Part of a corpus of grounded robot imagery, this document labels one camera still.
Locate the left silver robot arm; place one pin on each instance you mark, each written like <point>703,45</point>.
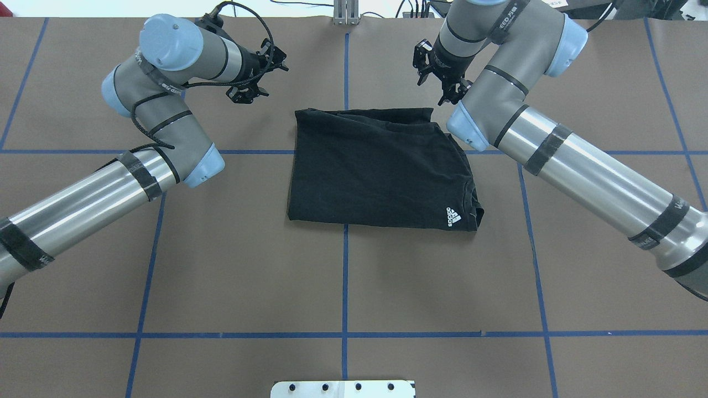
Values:
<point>173,54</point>

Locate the black power strip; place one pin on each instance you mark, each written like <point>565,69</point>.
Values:
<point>420,9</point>

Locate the black graphic t-shirt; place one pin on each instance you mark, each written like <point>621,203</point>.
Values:
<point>383,168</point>

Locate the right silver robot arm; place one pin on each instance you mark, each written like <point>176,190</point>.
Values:
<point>488,55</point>

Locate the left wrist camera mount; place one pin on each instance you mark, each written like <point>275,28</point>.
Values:
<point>214,24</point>

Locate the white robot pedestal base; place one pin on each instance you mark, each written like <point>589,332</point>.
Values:
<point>344,388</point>

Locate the aluminium frame post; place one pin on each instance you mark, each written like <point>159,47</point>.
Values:
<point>346,12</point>

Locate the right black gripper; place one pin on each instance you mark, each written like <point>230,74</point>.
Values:
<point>446,63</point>

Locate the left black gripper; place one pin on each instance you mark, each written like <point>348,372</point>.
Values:
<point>251,61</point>

